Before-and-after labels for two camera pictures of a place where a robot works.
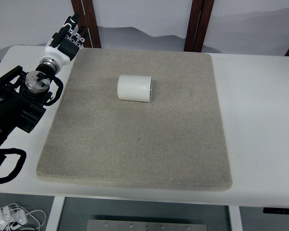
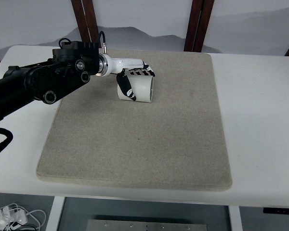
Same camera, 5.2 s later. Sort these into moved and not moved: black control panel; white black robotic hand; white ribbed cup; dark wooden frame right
Moved: white black robotic hand
Not moved: white ribbed cup; dark wooden frame right; black control panel
